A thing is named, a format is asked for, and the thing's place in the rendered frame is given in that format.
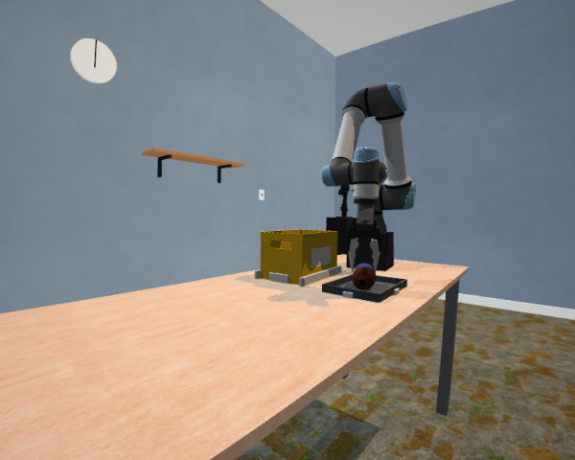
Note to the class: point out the yellow divided crate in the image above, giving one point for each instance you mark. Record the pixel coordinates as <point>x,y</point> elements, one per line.
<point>297,253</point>

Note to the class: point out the brown glass bottle with blue label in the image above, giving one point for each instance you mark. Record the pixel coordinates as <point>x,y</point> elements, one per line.
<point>364,276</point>

